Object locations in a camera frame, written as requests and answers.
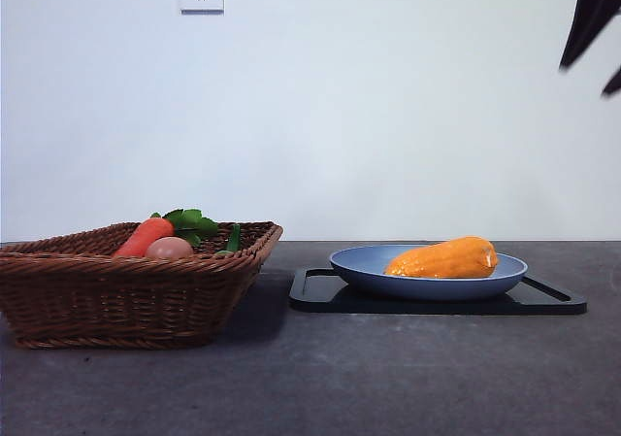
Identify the brown egg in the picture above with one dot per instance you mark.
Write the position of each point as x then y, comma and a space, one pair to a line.
170, 249

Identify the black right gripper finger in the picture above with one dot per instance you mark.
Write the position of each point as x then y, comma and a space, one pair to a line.
613, 84
594, 13

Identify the brown wicker basket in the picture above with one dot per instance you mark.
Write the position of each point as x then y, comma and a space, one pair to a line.
121, 300

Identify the green leafy vegetable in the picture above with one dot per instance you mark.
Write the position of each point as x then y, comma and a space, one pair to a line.
194, 222

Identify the orange carrot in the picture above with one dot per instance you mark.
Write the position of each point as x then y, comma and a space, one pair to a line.
145, 234

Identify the dark rectangular tray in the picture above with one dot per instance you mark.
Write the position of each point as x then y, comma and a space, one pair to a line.
315, 300

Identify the blue round plate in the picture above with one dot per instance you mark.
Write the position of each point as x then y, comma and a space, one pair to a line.
427, 288

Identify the green pepper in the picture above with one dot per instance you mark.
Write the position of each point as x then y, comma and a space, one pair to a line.
235, 239

